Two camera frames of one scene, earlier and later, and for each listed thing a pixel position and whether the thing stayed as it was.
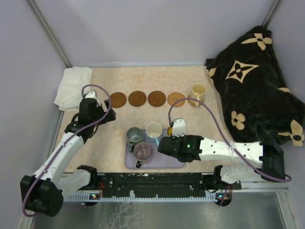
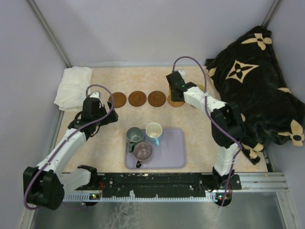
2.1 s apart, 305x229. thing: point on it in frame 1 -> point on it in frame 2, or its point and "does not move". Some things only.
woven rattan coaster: x=173 y=97 does not move
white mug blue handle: x=153 y=131 does not move
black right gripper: x=175 y=138 -> x=173 y=98
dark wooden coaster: x=157 y=98 does not move
